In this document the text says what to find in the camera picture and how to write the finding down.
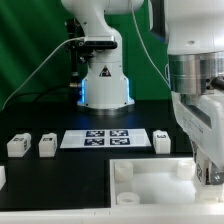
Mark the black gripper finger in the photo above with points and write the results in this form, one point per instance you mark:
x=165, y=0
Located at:
x=214, y=176

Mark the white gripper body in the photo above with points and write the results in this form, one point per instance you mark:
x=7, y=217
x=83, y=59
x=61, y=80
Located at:
x=203, y=123

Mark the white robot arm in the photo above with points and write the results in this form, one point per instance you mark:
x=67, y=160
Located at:
x=194, y=31

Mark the white L-shaped obstacle fence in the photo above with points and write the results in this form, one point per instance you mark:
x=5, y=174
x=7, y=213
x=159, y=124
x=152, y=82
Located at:
x=153, y=214

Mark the white AprilTag base sheet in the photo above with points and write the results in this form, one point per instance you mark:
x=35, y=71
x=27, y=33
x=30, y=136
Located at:
x=108, y=138

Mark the white block at left edge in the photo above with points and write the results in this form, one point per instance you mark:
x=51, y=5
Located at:
x=2, y=177

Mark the grey camera on mount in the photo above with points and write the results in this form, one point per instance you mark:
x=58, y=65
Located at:
x=100, y=42

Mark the black camera stand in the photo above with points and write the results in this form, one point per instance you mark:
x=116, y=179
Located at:
x=74, y=31

